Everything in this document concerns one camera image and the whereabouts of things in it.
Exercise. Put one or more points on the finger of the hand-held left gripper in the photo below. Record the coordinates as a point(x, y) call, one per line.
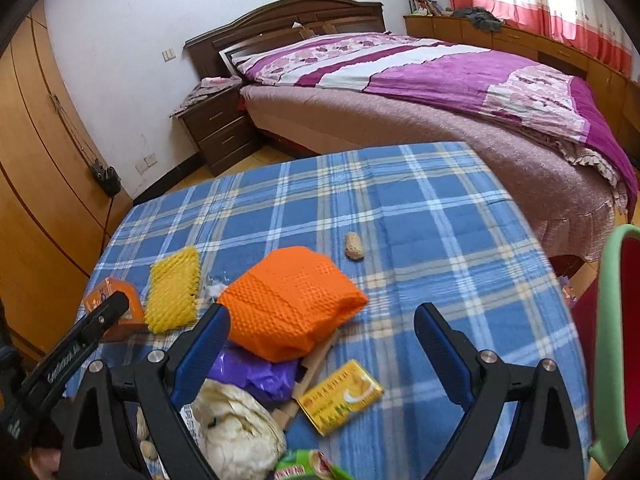
point(85, 335)

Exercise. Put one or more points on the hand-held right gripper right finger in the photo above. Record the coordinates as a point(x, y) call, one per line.
point(442, 355)

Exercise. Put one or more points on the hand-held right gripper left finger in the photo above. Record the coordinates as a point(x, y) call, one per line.
point(205, 350)

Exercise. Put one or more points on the small orange box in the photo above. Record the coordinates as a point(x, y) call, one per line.
point(132, 310)

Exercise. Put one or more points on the purple plastic bag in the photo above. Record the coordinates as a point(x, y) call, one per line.
point(260, 375)

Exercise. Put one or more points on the small white scrap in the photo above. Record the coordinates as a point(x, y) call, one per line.
point(215, 290)

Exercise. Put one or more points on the yellow foam net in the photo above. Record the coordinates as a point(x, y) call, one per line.
point(172, 290)

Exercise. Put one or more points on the peanut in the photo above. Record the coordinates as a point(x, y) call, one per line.
point(142, 422)
point(354, 246)
point(149, 450)

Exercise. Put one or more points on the orange foam net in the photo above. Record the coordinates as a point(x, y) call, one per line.
point(290, 305)

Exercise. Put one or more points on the yellow packet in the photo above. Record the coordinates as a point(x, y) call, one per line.
point(340, 397)

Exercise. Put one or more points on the wooden stick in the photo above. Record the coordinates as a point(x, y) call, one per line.
point(315, 365)

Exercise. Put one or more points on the green packet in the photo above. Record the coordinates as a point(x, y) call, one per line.
point(305, 465)

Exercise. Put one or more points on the red bin with green rim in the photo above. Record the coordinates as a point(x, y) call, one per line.
point(612, 340)

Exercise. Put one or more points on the person's left hand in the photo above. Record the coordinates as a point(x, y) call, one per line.
point(44, 460)

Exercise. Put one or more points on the blue plaid blanket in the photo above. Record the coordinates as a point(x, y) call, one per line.
point(425, 220)

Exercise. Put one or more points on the light wooden wardrobe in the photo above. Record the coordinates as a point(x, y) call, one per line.
point(40, 185)

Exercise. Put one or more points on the dark wooden nightstand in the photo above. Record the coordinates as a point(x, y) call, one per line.
point(220, 130)

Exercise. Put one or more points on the bed with purple bedding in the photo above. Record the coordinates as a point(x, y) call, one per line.
point(400, 125)

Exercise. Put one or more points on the pink patterned cloth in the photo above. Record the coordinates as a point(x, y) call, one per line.
point(205, 90)

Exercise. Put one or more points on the purple floral quilt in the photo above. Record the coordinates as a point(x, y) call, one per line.
point(450, 75)

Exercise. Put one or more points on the low wooden cabinet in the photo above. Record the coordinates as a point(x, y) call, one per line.
point(550, 50)

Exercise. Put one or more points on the small white folded paper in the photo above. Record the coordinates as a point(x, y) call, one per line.
point(299, 29)

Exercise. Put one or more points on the grey clothes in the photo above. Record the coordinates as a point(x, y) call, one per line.
point(482, 19)

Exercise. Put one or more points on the dark wooden headboard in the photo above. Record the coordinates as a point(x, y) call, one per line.
point(280, 20)

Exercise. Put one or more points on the row of books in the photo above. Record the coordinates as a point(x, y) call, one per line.
point(425, 6)

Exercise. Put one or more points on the white and red curtain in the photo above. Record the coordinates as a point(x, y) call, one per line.
point(550, 0)

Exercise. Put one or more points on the white wall outlet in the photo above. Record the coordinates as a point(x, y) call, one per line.
point(147, 162)

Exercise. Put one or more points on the white light switch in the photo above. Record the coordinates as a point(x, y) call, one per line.
point(170, 53)

